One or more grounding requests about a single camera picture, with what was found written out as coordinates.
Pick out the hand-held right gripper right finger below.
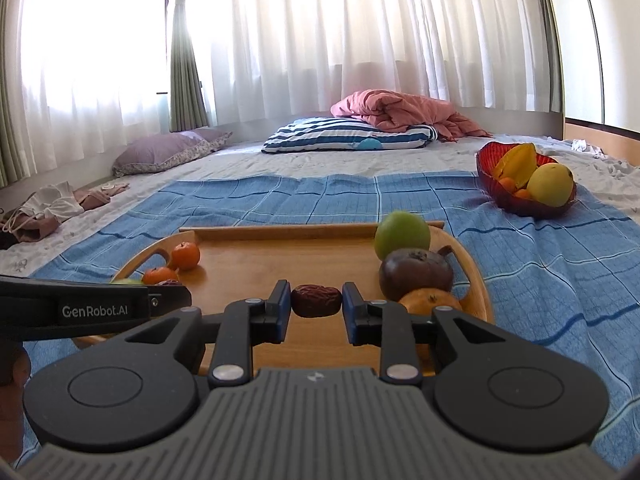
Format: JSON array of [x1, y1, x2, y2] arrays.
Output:
[[341, 281, 506, 386]]

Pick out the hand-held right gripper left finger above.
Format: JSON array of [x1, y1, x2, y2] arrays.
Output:
[[125, 280, 292, 387]]

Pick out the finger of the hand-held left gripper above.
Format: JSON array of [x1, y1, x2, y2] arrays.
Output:
[[147, 285, 193, 318]]

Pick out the bright orange tangerine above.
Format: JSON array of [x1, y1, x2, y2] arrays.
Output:
[[142, 266, 180, 286], [171, 241, 201, 271]]

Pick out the wooden serving tray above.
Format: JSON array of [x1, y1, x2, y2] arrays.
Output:
[[72, 221, 495, 378]]

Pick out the dark brown round fruit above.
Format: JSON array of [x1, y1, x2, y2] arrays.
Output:
[[378, 248, 455, 303]]

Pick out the green apple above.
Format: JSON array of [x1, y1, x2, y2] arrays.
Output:
[[374, 211, 431, 262]]

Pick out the person's left forearm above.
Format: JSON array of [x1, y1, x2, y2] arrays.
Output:
[[0, 387, 25, 466]]

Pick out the person's left hand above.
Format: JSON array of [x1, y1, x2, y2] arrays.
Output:
[[0, 341, 32, 390]]

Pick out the dull orange citrus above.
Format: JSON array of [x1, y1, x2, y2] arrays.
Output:
[[398, 287, 464, 363]]

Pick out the brown garment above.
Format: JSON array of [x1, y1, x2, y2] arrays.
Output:
[[0, 185, 131, 251]]

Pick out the white garment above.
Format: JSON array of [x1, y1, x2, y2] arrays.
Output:
[[20, 182, 86, 221]]

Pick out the pale floral bed sheet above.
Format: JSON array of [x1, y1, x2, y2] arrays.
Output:
[[0, 132, 640, 281]]

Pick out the purple pillow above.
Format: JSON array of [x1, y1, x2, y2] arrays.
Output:
[[112, 129, 233, 178]]

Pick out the blue white striped pillow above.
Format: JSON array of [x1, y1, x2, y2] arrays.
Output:
[[262, 117, 439, 153]]

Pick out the blue checked blanket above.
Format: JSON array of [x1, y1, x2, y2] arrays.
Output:
[[22, 170, 640, 466]]

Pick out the red glass bowl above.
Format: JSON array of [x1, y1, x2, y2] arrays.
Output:
[[475, 142, 578, 219]]

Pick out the pink crumpled blanket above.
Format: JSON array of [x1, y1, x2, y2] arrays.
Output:
[[330, 89, 493, 142]]

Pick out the green curtain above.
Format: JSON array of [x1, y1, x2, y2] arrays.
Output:
[[0, 0, 26, 188], [537, 0, 565, 116], [167, 0, 208, 133]]

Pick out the yellow starfruit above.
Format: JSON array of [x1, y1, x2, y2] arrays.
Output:
[[491, 143, 542, 189]]

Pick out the white sheer curtain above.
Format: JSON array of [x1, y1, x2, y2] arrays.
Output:
[[192, 0, 551, 126], [20, 0, 173, 181]]

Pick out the white crumpled cloth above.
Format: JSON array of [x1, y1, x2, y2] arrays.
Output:
[[570, 138, 632, 162]]

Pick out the wooden side panel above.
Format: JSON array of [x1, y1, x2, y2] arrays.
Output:
[[564, 117, 640, 167]]

